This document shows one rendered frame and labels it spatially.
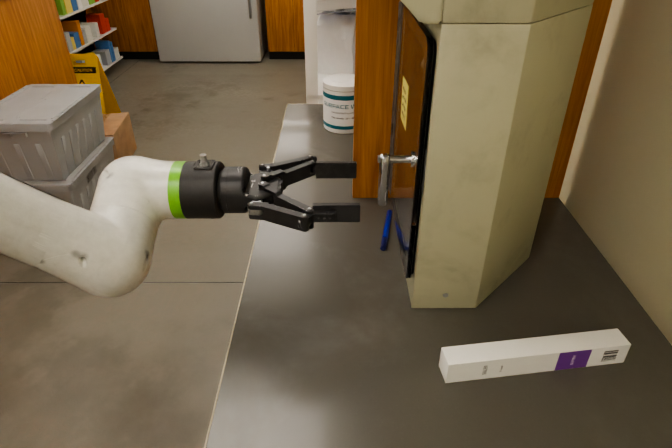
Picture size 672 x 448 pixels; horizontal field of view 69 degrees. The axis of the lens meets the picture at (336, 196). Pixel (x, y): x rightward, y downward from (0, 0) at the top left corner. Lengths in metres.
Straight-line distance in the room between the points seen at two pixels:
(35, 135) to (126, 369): 1.23
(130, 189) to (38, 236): 0.15
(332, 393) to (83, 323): 1.78
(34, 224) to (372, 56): 0.67
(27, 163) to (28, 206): 2.17
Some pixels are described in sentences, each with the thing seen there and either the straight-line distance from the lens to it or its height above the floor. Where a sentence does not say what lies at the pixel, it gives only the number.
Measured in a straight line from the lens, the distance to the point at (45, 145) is 2.76.
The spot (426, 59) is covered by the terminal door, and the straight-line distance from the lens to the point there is 0.67.
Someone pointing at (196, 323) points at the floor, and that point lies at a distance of 2.24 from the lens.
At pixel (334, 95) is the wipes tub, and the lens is 1.45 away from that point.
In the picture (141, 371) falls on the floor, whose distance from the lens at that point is 2.13.
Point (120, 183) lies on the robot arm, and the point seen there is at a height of 1.18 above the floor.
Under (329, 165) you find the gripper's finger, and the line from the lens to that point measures 0.84.
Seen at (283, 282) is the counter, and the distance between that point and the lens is 0.92.
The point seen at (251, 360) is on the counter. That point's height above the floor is 0.94.
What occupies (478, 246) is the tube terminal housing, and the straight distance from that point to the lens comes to 0.81.
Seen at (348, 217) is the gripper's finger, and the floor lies 1.14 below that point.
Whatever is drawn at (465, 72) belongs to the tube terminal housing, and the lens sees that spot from 0.67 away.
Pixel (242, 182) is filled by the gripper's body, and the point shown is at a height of 1.17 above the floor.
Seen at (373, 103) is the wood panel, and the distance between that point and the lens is 1.06.
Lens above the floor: 1.54
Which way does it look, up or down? 31 degrees down
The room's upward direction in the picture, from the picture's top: straight up
